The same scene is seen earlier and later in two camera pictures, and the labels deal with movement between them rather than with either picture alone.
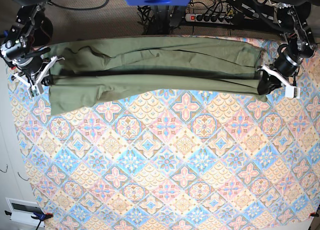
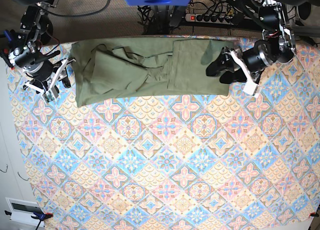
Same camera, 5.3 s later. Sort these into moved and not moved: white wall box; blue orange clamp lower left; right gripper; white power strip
Moved: right gripper
Not moved: white power strip; blue orange clamp lower left; white wall box
